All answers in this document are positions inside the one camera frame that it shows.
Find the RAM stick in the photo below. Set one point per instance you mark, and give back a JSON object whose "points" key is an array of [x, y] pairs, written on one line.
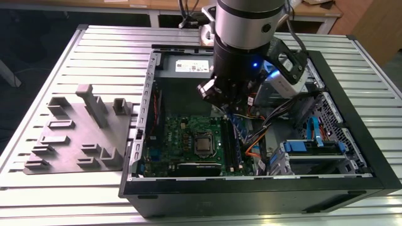
{"points": [[238, 127]]}

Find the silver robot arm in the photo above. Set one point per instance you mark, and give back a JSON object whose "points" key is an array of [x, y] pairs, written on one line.
{"points": [[245, 23]]}

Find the black RAM slot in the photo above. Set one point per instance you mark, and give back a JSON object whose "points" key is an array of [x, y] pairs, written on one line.
{"points": [[238, 155]]}

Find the grey power supply unit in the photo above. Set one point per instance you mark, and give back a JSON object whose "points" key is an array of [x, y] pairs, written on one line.
{"points": [[185, 99]]}

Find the CPU socket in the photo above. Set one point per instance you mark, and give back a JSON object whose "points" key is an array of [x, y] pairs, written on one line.
{"points": [[204, 135]]}

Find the black case fan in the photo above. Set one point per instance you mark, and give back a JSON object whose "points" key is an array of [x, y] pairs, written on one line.
{"points": [[158, 110]]}

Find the green motherboard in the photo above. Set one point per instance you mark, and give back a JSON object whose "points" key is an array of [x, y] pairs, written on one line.
{"points": [[175, 131]]}

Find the silver CPU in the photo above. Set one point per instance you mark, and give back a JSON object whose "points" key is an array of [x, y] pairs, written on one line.
{"points": [[204, 144]]}

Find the wooden desk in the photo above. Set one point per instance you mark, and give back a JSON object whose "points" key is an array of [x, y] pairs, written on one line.
{"points": [[314, 10]]}

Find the hard disk in blue carrier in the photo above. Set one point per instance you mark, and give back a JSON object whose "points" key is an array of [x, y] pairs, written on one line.
{"points": [[296, 146]]}

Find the black graphics card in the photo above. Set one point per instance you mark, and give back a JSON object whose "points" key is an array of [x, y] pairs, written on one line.
{"points": [[198, 168]]}

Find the silver disk bay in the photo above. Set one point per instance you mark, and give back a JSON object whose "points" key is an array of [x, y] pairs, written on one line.
{"points": [[314, 157]]}

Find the brown wooden cabinet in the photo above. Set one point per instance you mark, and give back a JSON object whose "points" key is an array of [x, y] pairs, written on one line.
{"points": [[377, 23]]}

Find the grey parts rack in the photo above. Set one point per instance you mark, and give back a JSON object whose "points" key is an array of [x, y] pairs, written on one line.
{"points": [[82, 127]]}

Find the black open PC case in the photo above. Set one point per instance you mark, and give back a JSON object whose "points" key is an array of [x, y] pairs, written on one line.
{"points": [[252, 197]]}

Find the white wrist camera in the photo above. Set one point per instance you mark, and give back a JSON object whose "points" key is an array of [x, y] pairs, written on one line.
{"points": [[289, 87]]}

